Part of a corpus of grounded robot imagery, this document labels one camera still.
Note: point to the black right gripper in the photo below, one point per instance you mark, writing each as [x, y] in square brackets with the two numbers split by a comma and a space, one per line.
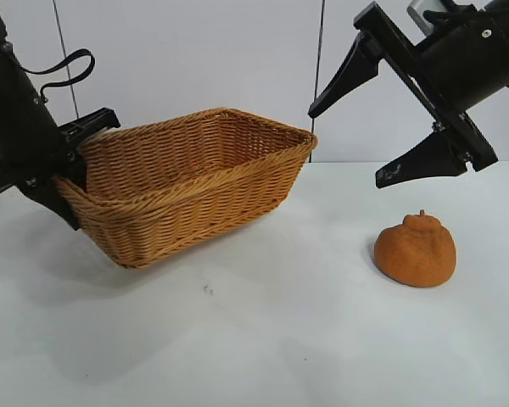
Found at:
[471, 68]

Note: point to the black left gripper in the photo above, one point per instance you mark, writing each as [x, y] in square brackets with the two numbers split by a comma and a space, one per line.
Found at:
[21, 110]

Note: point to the tan woven wicker basket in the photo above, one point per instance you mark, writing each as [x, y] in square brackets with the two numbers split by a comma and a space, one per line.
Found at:
[186, 199]

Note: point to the bumpy orange fruit with stem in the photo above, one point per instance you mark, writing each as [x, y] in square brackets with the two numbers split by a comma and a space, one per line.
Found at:
[415, 254]

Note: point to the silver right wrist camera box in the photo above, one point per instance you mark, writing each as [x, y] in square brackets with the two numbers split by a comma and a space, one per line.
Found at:
[422, 15]

